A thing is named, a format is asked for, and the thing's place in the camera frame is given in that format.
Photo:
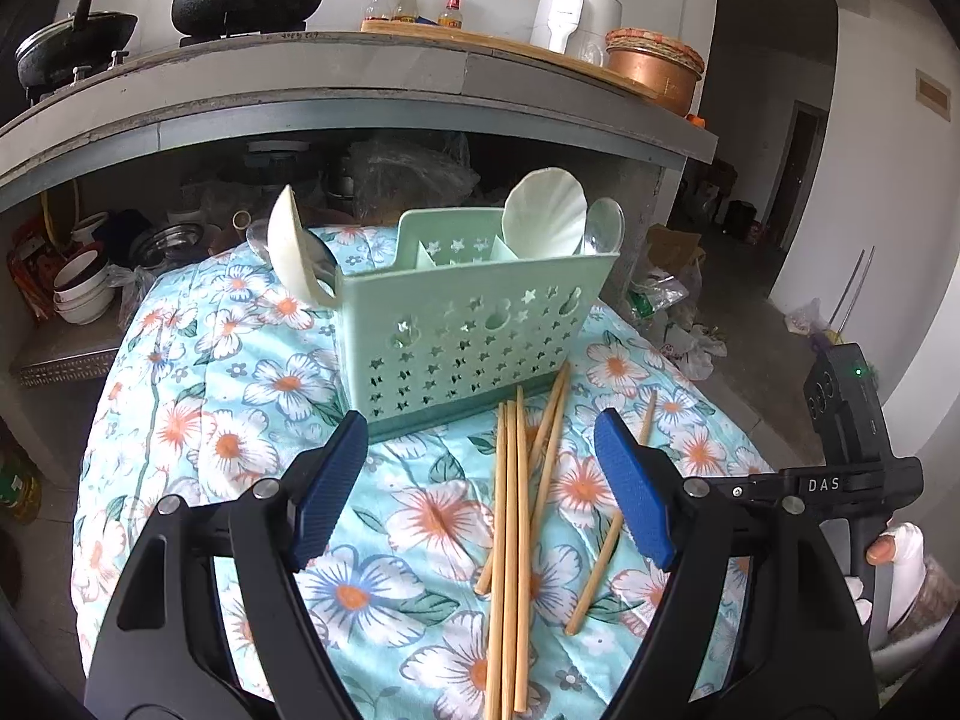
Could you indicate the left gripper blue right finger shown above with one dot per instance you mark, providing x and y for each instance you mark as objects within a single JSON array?
[{"x": 799, "y": 652}]

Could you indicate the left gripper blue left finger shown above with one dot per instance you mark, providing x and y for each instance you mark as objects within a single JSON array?
[{"x": 162, "y": 650}]

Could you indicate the small steel spoon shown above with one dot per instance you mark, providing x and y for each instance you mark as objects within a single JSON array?
[{"x": 605, "y": 228}]

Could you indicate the white shell rice paddle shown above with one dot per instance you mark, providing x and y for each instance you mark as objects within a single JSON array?
[{"x": 545, "y": 215}]

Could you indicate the cream rice spoon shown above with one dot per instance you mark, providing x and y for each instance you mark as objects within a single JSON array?
[{"x": 304, "y": 265}]

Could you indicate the large steel spoon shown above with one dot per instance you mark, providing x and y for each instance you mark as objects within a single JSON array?
[{"x": 256, "y": 238}]

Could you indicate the right hand in white glove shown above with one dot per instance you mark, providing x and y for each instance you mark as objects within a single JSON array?
[{"x": 901, "y": 547}]

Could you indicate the cooking oil bottle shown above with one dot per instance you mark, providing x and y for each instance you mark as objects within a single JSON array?
[{"x": 21, "y": 490}]

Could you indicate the stack of white bowls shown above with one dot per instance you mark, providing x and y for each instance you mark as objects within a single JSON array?
[{"x": 80, "y": 291}]

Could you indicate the steel bowl under counter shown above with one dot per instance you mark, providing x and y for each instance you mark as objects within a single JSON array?
[{"x": 170, "y": 246}]

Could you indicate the mint green utensil caddy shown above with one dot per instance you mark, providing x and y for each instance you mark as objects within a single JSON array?
[{"x": 457, "y": 322}]

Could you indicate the copper pot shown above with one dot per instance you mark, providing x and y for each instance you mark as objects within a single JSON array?
[{"x": 668, "y": 67}]

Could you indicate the wooden cutting board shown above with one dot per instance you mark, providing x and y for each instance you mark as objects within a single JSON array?
[{"x": 467, "y": 40}]

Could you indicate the white electric kettle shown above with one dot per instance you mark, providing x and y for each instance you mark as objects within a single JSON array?
[{"x": 576, "y": 28}]

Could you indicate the grey concrete counter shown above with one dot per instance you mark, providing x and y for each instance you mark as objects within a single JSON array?
[{"x": 252, "y": 86}]

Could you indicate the black wok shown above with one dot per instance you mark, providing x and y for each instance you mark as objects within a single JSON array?
[{"x": 86, "y": 38}]

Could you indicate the red cap sauce bottle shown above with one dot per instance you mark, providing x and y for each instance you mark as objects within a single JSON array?
[{"x": 451, "y": 16}]

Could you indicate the yellow cap sauce bottle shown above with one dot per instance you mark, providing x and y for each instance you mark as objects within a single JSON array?
[{"x": 406, "y": 11}]

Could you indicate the dark vinegar bottle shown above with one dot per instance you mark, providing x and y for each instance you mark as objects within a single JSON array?
[{"x": 379, "y": 10}]

